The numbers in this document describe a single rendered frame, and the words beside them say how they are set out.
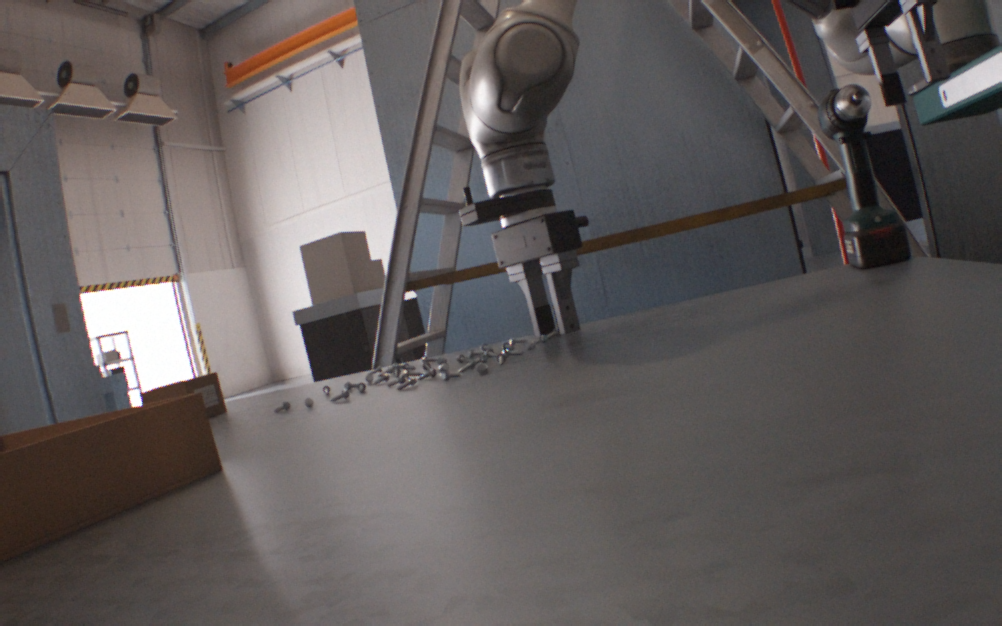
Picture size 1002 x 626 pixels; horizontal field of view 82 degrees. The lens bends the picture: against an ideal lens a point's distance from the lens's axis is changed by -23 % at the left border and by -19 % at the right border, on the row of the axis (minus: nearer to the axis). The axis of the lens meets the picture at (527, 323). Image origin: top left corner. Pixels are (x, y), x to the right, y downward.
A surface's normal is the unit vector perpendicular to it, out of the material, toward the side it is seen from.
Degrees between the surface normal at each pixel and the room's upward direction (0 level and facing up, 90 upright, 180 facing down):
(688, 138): 90
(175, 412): 90
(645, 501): 0
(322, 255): 90
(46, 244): 90
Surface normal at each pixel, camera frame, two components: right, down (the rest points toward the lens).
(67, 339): 0.92, -0.21
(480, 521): -0.24, -0.97
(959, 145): -0.30, 0.13
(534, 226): -0.80, 0.23
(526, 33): 0.11, 0.23
